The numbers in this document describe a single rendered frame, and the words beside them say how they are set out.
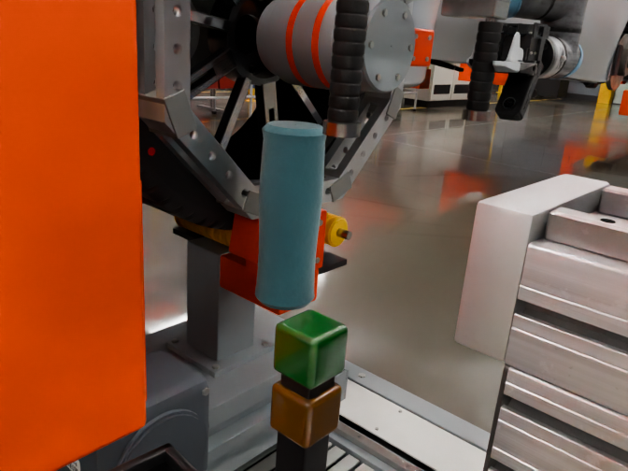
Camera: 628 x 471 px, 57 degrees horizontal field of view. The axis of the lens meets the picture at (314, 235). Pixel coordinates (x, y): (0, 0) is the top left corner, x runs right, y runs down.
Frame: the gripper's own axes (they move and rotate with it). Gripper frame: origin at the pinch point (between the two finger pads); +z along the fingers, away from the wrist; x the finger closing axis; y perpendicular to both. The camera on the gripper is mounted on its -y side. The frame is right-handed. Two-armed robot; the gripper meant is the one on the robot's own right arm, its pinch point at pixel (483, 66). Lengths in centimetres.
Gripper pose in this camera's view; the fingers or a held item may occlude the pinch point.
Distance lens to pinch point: 96.8
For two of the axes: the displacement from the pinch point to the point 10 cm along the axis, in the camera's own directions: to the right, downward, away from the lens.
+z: -6.6, 2.0, -7.3
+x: 7.5, 2.6, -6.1
